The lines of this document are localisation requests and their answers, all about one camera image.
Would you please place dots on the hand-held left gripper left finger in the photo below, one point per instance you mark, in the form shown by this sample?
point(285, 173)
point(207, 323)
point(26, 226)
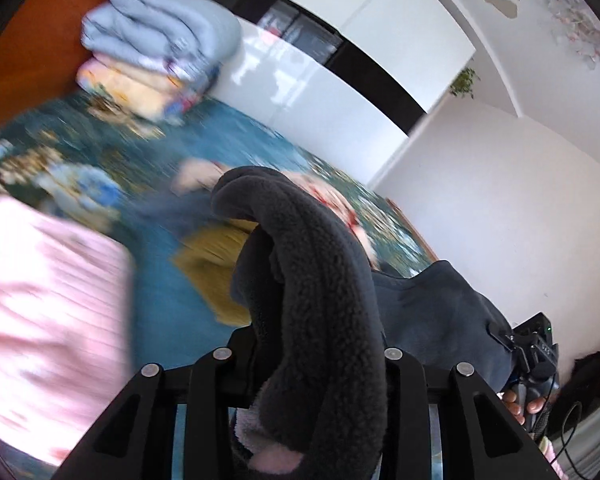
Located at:
point(240, 362)

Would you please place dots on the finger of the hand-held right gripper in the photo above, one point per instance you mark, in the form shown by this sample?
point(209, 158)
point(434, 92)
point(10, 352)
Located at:
point(502, 337)

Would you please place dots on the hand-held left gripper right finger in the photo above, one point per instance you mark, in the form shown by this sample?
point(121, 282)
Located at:
point(405, 377)

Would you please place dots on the dark grey fleece-lined garment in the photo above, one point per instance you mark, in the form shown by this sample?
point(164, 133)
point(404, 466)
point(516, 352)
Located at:
point(320, 280)

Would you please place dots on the person's right hand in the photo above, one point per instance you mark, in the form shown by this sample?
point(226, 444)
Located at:
point(513, 402)

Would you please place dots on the dark bag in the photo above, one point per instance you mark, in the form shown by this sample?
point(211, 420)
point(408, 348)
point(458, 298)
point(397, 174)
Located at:
point(595, 377)

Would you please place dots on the mustard yellow cloth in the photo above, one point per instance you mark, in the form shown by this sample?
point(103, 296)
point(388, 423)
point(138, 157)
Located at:
point(212, 265)

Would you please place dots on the teal printed bed sheet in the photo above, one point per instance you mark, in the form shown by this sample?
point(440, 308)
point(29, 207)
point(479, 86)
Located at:
point(160, 265)

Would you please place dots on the pink and red garment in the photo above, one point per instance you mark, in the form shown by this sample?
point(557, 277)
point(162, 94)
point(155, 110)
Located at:
point(330, 200)

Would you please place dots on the pink striped cloth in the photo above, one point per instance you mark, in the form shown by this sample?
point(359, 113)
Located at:
point(45, 320)

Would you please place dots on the small green plant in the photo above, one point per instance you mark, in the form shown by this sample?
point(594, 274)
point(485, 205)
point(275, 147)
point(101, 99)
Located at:
point(464, 82)

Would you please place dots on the folded peach printed blanket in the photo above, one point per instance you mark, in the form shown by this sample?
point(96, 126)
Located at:
point(130, 87)

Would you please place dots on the white and black wardrobe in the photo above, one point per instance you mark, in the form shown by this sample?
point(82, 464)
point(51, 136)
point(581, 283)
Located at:
point(330, 55)

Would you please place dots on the folded light blue blanket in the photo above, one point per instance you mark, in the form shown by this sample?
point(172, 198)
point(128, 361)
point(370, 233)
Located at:
point(165, 20)

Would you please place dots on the wooden headboard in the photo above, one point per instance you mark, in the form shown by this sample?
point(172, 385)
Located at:
point(35, 15)

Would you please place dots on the flower wall decal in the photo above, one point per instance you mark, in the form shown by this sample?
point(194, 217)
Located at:
point(580, 30)

